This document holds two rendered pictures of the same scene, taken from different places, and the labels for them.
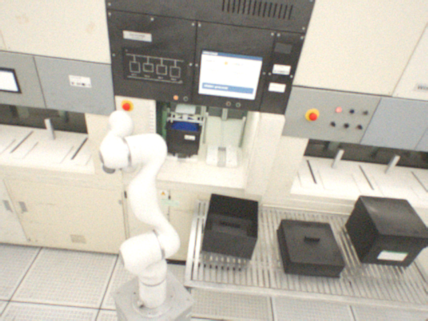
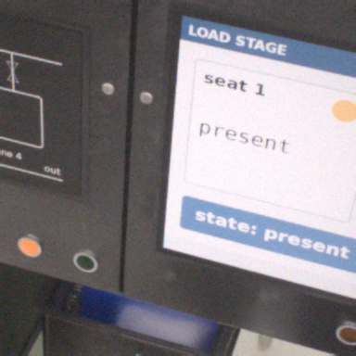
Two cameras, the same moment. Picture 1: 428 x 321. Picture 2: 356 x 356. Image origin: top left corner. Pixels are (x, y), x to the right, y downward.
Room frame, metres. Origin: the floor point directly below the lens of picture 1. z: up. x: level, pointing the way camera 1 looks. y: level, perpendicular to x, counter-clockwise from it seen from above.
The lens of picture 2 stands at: (0.86, -0.05, 2.04)
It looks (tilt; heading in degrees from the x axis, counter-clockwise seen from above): 42 degrees down; 18
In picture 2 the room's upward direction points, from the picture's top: 4 degrees clockwise
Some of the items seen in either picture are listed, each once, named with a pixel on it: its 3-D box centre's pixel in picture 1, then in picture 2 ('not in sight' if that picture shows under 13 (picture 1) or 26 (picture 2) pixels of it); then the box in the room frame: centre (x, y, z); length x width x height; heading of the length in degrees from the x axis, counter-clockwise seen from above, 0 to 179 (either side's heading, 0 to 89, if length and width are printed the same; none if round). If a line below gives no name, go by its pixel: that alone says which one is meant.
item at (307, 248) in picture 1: (309, 245); not in sight; (1.10, -0.58, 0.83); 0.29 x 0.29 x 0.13; 4
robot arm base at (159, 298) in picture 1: (152, 285); not in sight; (0.73, 0.19, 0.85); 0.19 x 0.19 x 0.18
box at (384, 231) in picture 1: (384, 230); not in sight; (1.22, -1.00, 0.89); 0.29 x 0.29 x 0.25; 4
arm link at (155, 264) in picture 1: (144, 259); not in sight; (0.71, 0.22, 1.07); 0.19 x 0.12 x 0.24; 125
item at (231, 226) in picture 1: (230, 225); not in sight; (1.14, -0.14, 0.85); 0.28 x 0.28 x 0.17; 87
